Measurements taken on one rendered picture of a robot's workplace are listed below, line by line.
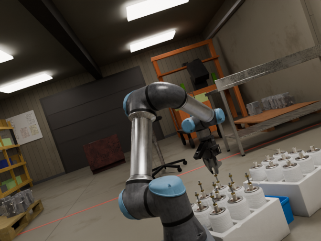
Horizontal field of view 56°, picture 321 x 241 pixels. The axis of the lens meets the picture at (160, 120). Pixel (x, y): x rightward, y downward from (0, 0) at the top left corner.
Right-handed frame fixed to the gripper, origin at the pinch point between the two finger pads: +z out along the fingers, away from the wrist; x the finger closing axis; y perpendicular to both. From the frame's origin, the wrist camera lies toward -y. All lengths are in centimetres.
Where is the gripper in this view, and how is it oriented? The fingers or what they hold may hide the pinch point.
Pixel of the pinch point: (213, 172)
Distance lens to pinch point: 172.7
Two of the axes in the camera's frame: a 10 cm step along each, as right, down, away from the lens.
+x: -5.3, 1.7, 8.3
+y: 7.8, -2.9, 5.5
